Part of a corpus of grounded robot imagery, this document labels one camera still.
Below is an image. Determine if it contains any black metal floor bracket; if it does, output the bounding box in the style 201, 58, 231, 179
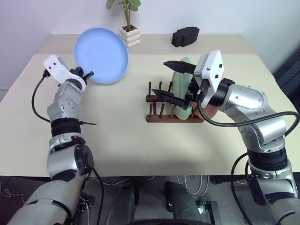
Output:
198, 201, 221, 225

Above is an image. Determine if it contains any dark rounded shape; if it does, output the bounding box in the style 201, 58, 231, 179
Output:
164, 181, 200, 225
109, 184, 139, 225

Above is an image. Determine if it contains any dark slatted panel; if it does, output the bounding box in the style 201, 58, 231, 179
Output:
274, 49, 300, 83

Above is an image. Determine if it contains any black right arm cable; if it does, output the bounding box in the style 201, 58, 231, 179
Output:
196, 93, 298, 137

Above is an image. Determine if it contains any green leafy plant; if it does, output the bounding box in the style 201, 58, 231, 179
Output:
105, 0, 142, 30

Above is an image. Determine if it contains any green plastic plate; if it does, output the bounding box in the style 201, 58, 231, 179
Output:
170, 57, 199, 120

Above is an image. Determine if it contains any cream table cover sheet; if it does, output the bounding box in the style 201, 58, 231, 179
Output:
0, 53, 297, 177

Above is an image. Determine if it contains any wooden dish rack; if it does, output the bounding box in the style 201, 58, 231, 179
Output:
145, 81, 205, 124

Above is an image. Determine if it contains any white bubbly ceramic pot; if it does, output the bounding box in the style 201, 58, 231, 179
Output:
120, 24, 141, 49

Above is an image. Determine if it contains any red plastic plate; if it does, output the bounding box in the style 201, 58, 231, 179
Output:
192, 103, 218, 120

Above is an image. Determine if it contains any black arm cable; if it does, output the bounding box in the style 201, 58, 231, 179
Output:
31, 72, 52, 124
196, 93, 298, 137

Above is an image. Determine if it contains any black foam block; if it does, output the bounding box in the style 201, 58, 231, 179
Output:
172, 26, 200, 47

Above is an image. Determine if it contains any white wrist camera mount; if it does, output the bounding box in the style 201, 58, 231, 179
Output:
43, 55, 87, 91
193, 50, 225, 107

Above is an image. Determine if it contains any blue plastic plate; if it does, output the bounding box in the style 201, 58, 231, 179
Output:
74, 27, 129, 84

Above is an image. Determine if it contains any thin white floor cable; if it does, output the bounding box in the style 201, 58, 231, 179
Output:
86, 175, 156, 186

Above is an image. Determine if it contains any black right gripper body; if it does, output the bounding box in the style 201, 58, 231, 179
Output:
182, 78, 207, 111

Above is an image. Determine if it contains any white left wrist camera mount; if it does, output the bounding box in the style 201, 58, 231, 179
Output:
43, 55, 87, 91

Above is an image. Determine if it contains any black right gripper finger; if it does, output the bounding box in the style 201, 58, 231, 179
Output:
163, 60, 196, 74
151, 88, 189, 110

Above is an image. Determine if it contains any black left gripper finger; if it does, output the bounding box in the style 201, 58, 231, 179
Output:
82, 70, 95, 82

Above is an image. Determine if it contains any white coiled floor cable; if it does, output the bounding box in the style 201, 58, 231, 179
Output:
177, 175, 210, 200

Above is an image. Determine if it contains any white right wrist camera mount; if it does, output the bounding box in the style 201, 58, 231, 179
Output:
193, 50, 225, 107

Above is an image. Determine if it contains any black table frame beam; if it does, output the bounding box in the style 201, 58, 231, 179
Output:
210, 175, 249, 186

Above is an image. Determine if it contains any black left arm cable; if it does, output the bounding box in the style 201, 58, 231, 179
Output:
31, 72, 52, 124

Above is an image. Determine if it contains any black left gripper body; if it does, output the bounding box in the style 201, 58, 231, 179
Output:
70, 66, 86, 79

